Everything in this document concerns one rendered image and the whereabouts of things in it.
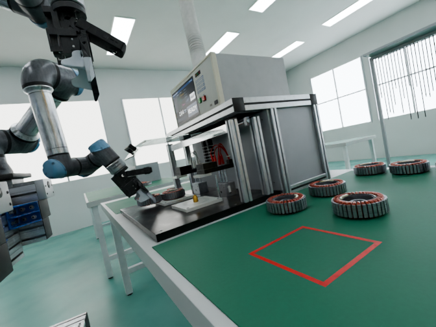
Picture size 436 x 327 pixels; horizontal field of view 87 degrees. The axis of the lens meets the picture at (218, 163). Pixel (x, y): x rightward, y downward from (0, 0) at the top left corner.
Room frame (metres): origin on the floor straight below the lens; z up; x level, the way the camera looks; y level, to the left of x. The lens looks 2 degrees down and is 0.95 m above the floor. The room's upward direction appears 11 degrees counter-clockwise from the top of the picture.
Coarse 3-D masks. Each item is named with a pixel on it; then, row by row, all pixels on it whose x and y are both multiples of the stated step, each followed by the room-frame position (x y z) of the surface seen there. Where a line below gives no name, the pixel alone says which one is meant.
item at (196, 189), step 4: (192, 184) 1.18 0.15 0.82; (196, 184) 1.14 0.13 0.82; (200, 184) 1.13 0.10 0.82; (204, 184) 1.14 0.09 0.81; (196, 188) 1.14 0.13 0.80; (200, 188) 1.12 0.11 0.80; (204, 188) 1.13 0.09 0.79; (196, 192) 1.15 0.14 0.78; (200, 192) 1.12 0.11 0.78; (204, 192) 1.13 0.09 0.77
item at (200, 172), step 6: (210, 162) 0.90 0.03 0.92; (216, 162) 0.91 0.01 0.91; (198, 168) 0.92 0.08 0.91; (204, 168) 0.88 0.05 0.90; (210, 168) 0.89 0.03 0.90; (216, 168) 0.90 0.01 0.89; (222, 168) 0.92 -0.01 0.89; (198, 174) 0.92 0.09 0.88; (204, 174) 0.88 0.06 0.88; (210, 174) 0.89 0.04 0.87; (222, 174) 0.95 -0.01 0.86; (222, 180) 0.97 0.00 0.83
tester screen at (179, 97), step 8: (192, 80) 1.01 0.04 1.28; (184, 88) 1.08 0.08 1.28; (192, 88) 1.02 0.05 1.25; (176, 96) 1.17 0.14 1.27; (184, 96) 1.10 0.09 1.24; (176, 104) 1.19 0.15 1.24; (184, 104) 1.11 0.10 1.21; (176, 112) 1.21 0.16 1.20; (184, 112) 1.13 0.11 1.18; (184, 120) 1.14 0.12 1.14
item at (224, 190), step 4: (216, 184) 0.97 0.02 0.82; (220, 184) 0.94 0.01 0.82; (224, 184) 0.91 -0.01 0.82; (228, 184) 0.92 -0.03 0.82; (232, 184) 0.93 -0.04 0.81; (216, 188) 0.97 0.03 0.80; (220, 188) 0.95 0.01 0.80; (224, 188) 0.92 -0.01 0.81; (232, 188) 0.93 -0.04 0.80; (220, 192) 0.95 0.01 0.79; (224, 192) 0.92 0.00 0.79; (228, 192) 0.92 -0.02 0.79; (232, 192) 0.93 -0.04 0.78; (236, 192) 0.94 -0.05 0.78; (224, 196) 0.93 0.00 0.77; (228, 196) 0.92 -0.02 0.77
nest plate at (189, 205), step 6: (198, 198) 0.95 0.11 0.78; (204, 198) 0.92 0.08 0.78; (210, 198) 0.89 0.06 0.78; (216, 198) 0.87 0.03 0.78; (222, 198) 0.86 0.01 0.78; (174, 204) 0.91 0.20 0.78; (180, 204) 0.88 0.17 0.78; (186, 204) 0.86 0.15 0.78; (192, 204) 0.84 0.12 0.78; (198, 204) 0.82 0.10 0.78; (204, 204) 0.82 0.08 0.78; (210, 204) 0.83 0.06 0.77; (180, 210) 0.83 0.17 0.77; (186, 210) 0.78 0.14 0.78; (192, 210) 0.79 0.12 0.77
